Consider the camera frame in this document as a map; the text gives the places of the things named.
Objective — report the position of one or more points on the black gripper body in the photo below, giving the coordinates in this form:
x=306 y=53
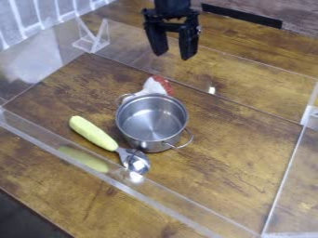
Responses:
x=170 y=15

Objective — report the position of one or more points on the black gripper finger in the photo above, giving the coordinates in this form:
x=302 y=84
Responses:
x=188 y=42
x=158 y=39

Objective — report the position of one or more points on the red and white mushroom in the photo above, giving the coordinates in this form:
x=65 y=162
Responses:
x=156 y=84

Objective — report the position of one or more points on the silver pot with handles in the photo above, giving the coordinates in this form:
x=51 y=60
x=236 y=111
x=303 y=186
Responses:
x=151 y=120

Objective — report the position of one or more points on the black strip on table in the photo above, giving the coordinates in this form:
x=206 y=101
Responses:
x=239 y=15

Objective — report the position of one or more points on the clear acrylic triangle bracket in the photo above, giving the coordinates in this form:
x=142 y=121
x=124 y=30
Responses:
x=92 y=42

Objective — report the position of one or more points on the spoon with yellow handle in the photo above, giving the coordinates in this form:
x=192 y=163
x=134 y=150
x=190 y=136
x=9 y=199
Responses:
x=132 y=159

